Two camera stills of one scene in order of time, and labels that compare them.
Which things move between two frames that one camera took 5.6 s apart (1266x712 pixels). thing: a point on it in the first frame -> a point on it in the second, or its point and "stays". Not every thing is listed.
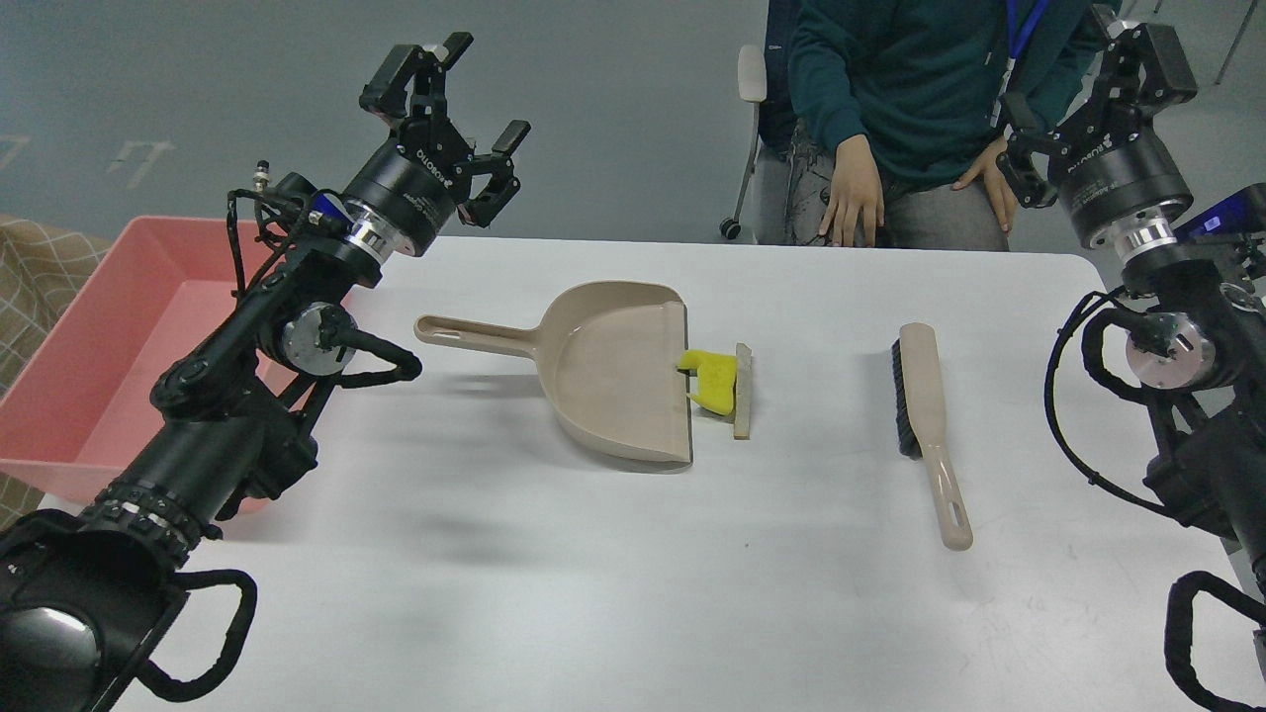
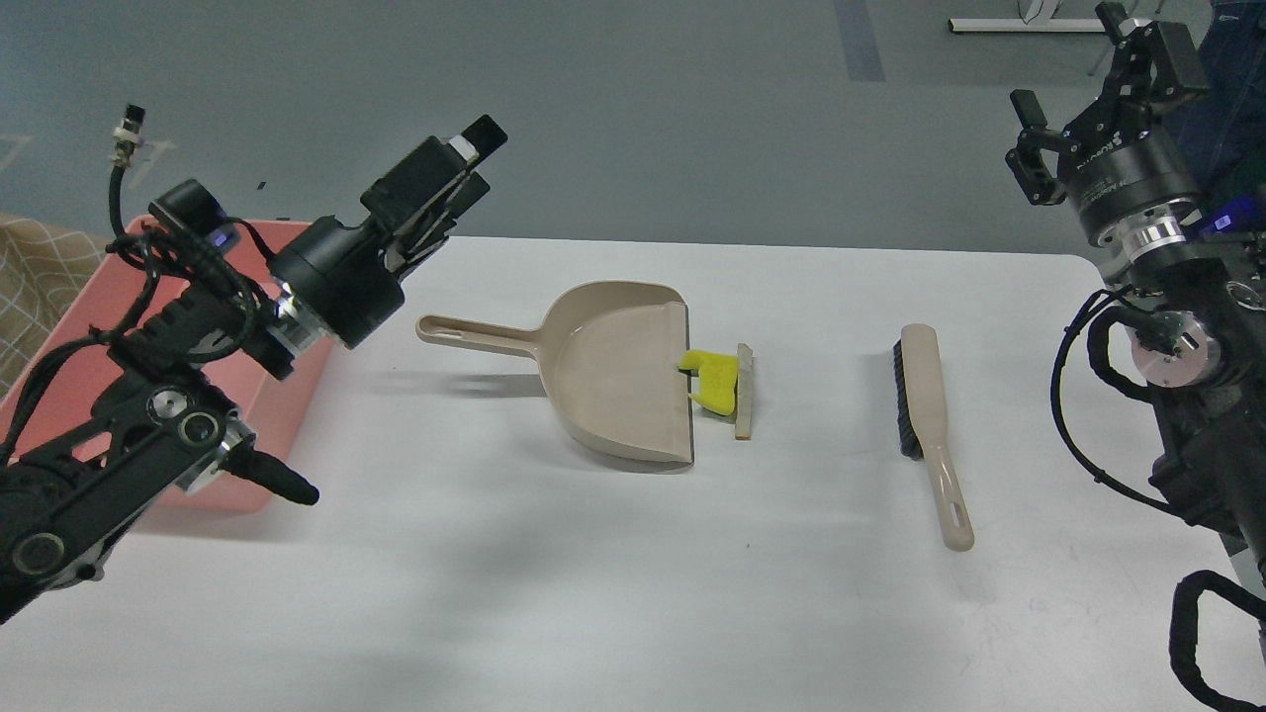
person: [904, 111] -> [1216, 138]
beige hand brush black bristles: [916, 365] stays
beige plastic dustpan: [608, 355] stays
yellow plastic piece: [716, 379] stays
